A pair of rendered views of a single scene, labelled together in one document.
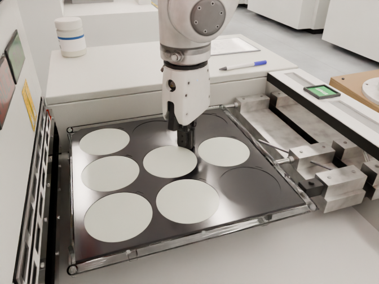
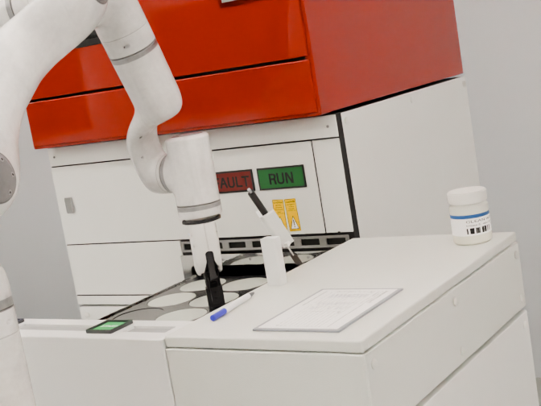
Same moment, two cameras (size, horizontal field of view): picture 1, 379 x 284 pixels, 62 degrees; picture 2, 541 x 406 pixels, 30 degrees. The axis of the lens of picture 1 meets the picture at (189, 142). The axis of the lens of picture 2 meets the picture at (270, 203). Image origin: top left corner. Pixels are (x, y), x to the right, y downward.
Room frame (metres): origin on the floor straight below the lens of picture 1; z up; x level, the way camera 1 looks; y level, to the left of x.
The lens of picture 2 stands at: (2.11, -1.05, 1.37)
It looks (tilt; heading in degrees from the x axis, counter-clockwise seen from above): 9 degrees down; 142
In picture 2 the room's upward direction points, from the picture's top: 10 degrees counter-clockwise
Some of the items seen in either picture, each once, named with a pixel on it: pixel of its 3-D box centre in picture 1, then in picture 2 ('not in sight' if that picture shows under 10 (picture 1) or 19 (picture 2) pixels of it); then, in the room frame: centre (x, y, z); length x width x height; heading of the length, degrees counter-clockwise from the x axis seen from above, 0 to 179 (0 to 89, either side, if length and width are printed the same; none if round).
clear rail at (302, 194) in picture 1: (256, 145); not in sight; (0.53, -0.14, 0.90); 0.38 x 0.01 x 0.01; 18
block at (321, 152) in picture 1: (311, 155); not in sight; (0.50, -0.23, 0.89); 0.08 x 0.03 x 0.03; 108
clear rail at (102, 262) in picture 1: (205, 235); (144, 301); (0.30, -0.02, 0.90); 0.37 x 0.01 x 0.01; 108
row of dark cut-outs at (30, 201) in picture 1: (35, 160); (261, 243); (0.39, 0.24, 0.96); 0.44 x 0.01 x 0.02; 18
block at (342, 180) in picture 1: (339, 180); not in sight; (0.42, -0.26, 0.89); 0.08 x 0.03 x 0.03; 108
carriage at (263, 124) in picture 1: (286, 146); not in sight; (0.57, -0.21, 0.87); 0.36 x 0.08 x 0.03; 18
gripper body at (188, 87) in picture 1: (185, 85); (205, 242); (0.53, 0.01, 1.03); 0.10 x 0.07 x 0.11; 150
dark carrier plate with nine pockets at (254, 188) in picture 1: (170, 162); (214, 300); (0.47, 0.04, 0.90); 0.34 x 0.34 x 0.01; 18
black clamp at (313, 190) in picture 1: (310, 187); not in sight; (0.41, -0.20, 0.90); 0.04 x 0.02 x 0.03; 108
